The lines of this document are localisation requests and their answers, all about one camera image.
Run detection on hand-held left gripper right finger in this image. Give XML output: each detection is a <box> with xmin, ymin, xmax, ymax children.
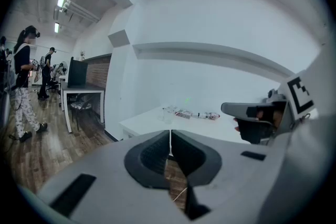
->
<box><xmin>171</xmin><ymin>129</ymin><xmax>289</xmax><ymax>224</ymax></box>

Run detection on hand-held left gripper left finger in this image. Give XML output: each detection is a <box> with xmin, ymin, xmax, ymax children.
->
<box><xmin>36</xmin><ymin>129</ymin><xmax>195</xmax><ymax>224</ymax></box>

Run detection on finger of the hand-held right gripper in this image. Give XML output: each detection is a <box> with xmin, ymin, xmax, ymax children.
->
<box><xmin>220</xmin><ymin>100</ymin><xmax>288</xmax><ymax>145</ymax></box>

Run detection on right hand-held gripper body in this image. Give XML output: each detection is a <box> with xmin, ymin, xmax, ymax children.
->
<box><xmin>267</xmin><ymin>44</ymin><xmax>334</xmax><ymax>137</ymax></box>

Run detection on clear glass cup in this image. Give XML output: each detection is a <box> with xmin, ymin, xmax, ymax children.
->
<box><xmin>157</xmin><ymin>106</ymin><xmax>174</xmax><ymax>125</ymax></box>

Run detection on clear plastic bottle red cap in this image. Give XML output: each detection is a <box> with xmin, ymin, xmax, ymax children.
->
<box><xmin>196</xmin><ymin>111</ymin><xmax>221</xmax><ymax>120</ymax></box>

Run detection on white table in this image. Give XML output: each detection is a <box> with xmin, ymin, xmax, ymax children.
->
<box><xmin>118</xmin><ymin>104</ymin><xmax>254</xmax><ymax>145</ymax></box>

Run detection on person's gray shirt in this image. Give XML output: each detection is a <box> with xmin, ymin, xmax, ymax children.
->
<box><xmin>258</xmin><ymin>112</ymin><xmax>336</xmax><ymax>224</ymax></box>

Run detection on chair with patterned cushion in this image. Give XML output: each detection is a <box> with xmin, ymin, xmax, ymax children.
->
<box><xmin>68</xmin><ymin>93</ymin><xmax>95</xmax><ymax>131</ymax></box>

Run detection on gray desk white legs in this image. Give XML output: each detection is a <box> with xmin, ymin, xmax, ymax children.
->
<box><xmin>59</xmin><ymin>80</ymin><xmax>106</xmax><ymax>134</ymax></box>

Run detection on black monitor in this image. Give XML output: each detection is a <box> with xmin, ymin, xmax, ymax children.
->
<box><xmin>67</xmin><ymin>57</ymin><xmax>89</xmax><ymax>89</ymax></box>

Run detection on white ceiling pipes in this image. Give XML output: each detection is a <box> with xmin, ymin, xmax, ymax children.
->
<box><xmin>54</xmin><ymin>0</ymin><xmax>101</xmax><ymax>23</ymax></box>

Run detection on gray wall panel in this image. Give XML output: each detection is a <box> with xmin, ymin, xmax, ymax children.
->
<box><xmin>107</xmin><ymin>29</ymin><xmax>130</xmax><ymax>48</ymax></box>

